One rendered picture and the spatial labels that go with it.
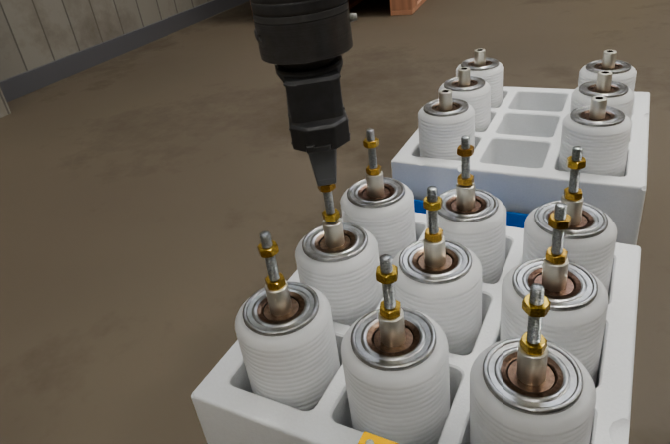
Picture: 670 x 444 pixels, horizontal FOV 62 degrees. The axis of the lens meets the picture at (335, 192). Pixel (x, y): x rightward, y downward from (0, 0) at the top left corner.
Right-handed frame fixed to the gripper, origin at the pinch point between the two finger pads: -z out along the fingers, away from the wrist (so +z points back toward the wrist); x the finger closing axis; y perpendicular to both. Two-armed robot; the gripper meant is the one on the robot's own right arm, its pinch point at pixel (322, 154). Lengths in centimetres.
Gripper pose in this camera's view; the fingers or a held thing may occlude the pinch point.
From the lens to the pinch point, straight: 58.2
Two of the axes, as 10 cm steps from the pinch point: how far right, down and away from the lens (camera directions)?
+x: 1.0, 4.8, -8.7
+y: 9.9, -1.6, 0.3
